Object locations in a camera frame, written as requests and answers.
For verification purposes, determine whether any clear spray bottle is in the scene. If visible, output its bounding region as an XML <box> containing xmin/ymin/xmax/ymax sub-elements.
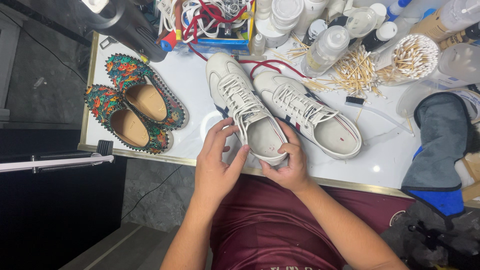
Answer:
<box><xmin>300</xmin><ymin>25</ymin><xmax>351</xmax><ymax>79</ymax></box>

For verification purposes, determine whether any grey and blue cloth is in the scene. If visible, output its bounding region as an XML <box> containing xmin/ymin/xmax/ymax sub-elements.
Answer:
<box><xmin>400</xmin><ymin>91</ymin><xmax>475</xmax><ymax>219</ymax></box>

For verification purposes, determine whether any small black bottle grey cap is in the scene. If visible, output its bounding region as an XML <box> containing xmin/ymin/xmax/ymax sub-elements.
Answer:
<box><xmin>301</xmin><ymin>19</ymin><xmax>329</xmax><ymax>47</ymax></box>

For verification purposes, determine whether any colourful spiked loafer shoe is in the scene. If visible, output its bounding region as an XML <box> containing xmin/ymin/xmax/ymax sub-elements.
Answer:
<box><xmin>105</xmin><ymin>53</ymin><xmax>190</xmax><ymax>131</ymax></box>
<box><xmin>84</xmin><ymin>84</ymin><xmax>174</xmax><ymax>155</ymax></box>

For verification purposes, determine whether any blue box of laces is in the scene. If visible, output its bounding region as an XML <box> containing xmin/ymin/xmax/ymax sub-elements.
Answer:
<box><xmin>157</xmin><ymin>0</ymin><xmax>256</xmax><ymax>56</ymax></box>

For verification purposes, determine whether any pile of loose cotton swabs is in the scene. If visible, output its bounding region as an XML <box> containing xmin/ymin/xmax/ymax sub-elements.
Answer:
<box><xmin>267</xmin><ymin>33</ymin><xmax>388</xmax><ymax>100</ymax></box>

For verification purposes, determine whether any frosted clear bottle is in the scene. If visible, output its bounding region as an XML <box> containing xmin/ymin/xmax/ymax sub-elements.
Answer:
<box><xmin>427</xmin><ymin>43</ymin><xmax>480</xmax><ymax>89</ymax></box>

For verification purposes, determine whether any metal clamp tool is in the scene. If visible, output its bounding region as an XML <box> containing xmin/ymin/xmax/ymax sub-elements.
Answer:
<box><xmin>222</xmin><ymin>0</ymin><xmax>241</xmax><ymax>37</ymax></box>

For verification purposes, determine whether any red shoelace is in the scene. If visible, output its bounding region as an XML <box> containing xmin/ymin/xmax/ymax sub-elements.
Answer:
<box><xmin>182</xmin><ymin>0</ymin><xmax>309</xmax><ymax>82</ymax></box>

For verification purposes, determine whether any tall white bottle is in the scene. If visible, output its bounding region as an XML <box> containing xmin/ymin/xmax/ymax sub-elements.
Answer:
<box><xmin>294</xmin><ymin>0</ymin><xmax>331</xmax><ymax>37</ymax></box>

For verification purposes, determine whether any small metal buckle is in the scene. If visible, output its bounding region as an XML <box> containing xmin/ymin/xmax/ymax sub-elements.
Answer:
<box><xmin>99</xmin><ymin>35</ymin><xmax>119</xmax><ymax>50</ymax></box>

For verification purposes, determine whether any brown label spray bottle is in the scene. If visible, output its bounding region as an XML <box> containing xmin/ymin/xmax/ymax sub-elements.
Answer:
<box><xmin>409</xmin><ymin>0</ymin><xmax>480</xmax><ymax>43</ymax></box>

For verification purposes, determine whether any clear jar of cotton swabs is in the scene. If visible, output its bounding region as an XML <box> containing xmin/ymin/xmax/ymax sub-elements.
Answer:
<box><xmin>374</xmin><ymin>33</ymin><xmax>441</xmax><ymax>87</ymax></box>

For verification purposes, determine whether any person's left hand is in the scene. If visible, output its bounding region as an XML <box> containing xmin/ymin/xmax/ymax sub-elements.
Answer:
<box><xmin>194</xmin><ymin>117</ymin><xmax>251</xmax><ymax>205</ymax></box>

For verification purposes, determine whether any white round jar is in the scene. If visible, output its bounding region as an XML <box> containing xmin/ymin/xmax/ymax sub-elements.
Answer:
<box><xmin>254</xmin><ymin>16</ymin><xmax>290</xmax><ymax>48</ymax></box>

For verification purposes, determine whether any clear plastic tub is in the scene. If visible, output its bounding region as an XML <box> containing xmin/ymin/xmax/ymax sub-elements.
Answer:
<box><xmin>396</xmin><ymin>80</ymin><xmax>480</xmax><ymax>125</ymax></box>

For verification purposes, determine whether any stack of clear plastic cups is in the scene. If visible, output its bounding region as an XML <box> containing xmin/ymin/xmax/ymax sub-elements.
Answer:
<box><xmin>269</xmin><ymin>0</ymin><xmax>305</xmax><ymax>34</ymax></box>

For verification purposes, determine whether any white striped lace-up sneaker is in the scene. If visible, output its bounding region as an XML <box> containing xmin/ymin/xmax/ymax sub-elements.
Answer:
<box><xmin>253</xmin><ymin>71</ymin><xmax>363</xmax><ymax>161</ymax></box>
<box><xmin>205</xmin><ymin>52</ymin><xmax>289</xmax><ymax>167</ymax></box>

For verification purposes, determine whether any red and blue handled tool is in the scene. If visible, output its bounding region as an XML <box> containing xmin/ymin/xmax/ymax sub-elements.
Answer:
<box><xmin>159</xmin><ymin>0</ymin><xmax>184</xmax><ymax>53</ymax></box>

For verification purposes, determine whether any small clear dropper bottle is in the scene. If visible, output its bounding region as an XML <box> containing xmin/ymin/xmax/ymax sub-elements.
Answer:
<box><xmin>251</xmin><ymin>33</ymin><xmax>266</xmax><ymax>56</ymax></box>

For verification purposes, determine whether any black bag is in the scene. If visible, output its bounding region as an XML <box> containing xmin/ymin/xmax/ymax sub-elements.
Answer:
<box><xmin>379</xmin><ymin>200</ymin><xmax>480</xmax><ymax>270</ymax></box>

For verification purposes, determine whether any person's right hand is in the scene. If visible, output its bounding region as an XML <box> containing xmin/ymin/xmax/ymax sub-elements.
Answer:
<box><xmin>259</xmin><ymin>119</ymin><xmax>313</xmax><ymax>193</ymax></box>

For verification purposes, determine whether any maroon shirt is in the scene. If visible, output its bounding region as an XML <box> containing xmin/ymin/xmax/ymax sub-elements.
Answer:
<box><xmin>209</xmin><ymin>173</ymin><xmax>416</xmax><ymax>270</ymax></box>

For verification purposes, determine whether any blue capped bottle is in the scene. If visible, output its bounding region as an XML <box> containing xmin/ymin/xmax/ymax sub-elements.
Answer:
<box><xmin>385</xmin><ymin>0</ymin><xmax>412</xmax><ymax>22</ymax></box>

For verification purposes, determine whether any black bristle clear handle brush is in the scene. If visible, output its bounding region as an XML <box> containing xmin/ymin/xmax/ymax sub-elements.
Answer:
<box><xmin>344</xmin><ymin>96</ymin><xmax>415</xmax><ymax>136</ymax></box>

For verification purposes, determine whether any white tape roll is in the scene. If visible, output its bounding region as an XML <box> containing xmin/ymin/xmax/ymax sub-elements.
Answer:
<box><xmin>199</xmin><ymin>110</ymin><xmax>226</xmax><ymax>143</ymax></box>

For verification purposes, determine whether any clear plastic cup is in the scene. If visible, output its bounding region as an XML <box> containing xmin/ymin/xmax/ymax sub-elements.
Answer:
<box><xmin>344</xmin><ymin>6</ymin><xmax>378</xmax><ymax>39</ymax></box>

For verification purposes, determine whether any dark bottle brown label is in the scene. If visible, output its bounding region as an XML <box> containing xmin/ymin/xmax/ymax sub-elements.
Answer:
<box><xmin>438</xmin><ymin>22</ymin><xmax>480</xmax><ymax>52</ymax></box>

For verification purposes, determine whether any black bottle white cap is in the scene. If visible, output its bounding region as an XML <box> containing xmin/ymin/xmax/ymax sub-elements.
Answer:
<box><xmin>361</xmin><ymin>21</ymin><xmax>398</xmax><ymax>53</ymax></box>

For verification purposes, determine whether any bundle of white shoelaces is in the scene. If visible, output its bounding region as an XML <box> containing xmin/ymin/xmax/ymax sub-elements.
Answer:
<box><xmin>181</xmin><ymin>0</ymin><xmax>250</xmax><ymax>39</ymax></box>

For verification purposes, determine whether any black cable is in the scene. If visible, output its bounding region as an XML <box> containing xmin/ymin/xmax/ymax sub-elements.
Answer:
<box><xmin>0</xmin><ymin>10</ymin><xmax>184</xmax><ymax>222</ymax></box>

